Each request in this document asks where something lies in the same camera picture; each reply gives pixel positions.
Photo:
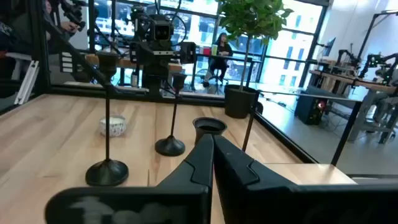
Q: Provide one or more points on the black plant pot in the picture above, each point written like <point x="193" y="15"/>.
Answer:
<point x="239" y="102"/>

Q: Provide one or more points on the green cup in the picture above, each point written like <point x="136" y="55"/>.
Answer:
<point x="214" y="49"/>

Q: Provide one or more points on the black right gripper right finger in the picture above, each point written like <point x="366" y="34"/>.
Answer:
<point x="280" y="202"/>

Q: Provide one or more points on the seated person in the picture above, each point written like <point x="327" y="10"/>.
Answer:
<point x="221" y="49"/>

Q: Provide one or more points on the background black robot arm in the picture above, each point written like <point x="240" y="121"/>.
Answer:
<point x="377" y="60"/>
<point x="346" y="57"/>

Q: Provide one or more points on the silver aluminium extrusion bar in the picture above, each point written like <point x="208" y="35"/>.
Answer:
<point x="26" y="82"/>

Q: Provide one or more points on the black computer tower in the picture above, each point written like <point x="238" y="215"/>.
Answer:
<point x="311" y="109"/>

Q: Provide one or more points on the tall black candlestick holder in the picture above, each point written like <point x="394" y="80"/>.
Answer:
<point x="107" y="172"/>

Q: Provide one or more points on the black aluminium frame rails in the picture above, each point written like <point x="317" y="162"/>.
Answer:
<point x="40" y="62"/>

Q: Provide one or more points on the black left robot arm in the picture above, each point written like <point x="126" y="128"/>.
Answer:
<point x="155" y="84"/>

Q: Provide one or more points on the small background monitor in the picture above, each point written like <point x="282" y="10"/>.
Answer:
<point x="329" y="46"/>

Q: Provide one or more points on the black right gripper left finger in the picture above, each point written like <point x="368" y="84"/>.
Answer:
<point x="140" y="205"/>

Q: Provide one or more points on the green leafy plant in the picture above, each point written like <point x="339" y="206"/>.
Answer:
<point x="248" y="21"/>

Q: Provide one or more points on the red white patterned candle tin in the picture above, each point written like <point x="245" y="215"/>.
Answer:
<point x="112" y="127"/>

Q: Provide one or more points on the wooden robot workstation table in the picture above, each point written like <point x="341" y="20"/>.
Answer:
<point x="342" y="82"/>

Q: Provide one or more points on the short black candlestick holder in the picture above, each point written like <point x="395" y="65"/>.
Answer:
<point x="170" y="147"/>

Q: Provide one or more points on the black overhead gantry frame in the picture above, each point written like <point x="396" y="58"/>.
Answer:
<point x="370" y="31"/>

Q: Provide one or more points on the medium black candlestick holder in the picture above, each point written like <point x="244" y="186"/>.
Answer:
<point x="202" y="129"/>

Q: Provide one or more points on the black high table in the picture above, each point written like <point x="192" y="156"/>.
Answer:
<point x="236" y="58"/>

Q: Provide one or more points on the black table edge rail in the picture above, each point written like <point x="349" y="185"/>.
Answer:
<point x="286" y="138"/>

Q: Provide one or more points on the wooden desk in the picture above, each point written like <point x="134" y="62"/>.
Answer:
<point x="175" y="68"/>

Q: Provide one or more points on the red container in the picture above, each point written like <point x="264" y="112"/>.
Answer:
<point x="207" y="51"/>

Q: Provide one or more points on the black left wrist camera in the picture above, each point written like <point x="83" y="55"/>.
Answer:
<point x="162" y="29"/>

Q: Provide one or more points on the black box with white labels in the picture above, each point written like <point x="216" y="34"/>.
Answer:
<point x="66" y="62"/>

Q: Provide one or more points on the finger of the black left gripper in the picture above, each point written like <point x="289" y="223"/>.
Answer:
<point x="188" y="53"/>
<point x="137" y="53"/>

